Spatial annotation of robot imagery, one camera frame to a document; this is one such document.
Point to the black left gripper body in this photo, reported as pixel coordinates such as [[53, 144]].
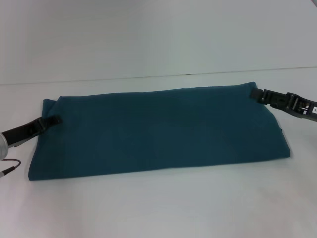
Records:
[[23, 132]]

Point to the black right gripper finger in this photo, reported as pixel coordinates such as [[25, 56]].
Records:
[[268, 98]]

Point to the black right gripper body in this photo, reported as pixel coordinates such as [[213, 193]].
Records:
[[302, 107]]

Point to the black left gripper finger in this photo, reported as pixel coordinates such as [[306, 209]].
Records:
[[51, 122]]

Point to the teal t-shirt with FREE print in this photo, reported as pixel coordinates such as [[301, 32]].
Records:
[[161, 134]]

